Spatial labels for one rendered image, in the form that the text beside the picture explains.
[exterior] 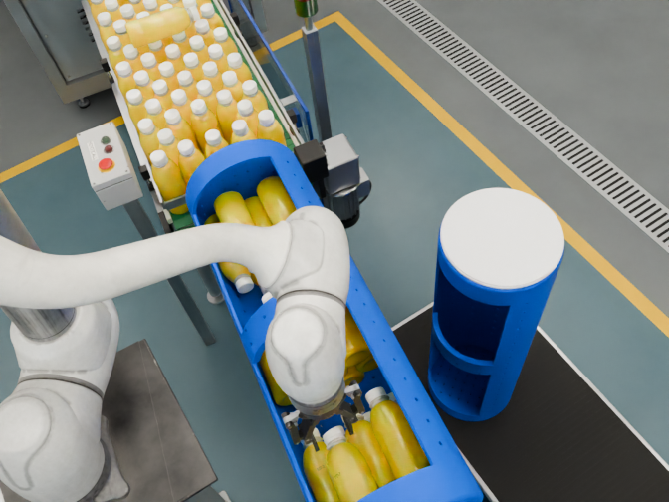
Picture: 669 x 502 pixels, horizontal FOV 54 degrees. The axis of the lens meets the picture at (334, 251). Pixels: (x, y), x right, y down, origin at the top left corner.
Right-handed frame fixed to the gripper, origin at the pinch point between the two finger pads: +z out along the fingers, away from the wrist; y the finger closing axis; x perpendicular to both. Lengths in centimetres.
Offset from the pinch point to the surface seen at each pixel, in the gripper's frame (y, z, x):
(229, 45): 19, 8, 119
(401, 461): 9.1, 0.8, -10.1
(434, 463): 13.0, -6.6, -14.4
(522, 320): 53, 29, 14
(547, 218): 66, 12, 28
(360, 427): 5.6, 5.3, -0.2
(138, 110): -12, 8, 107
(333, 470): -2.4, 0.9, -6.3
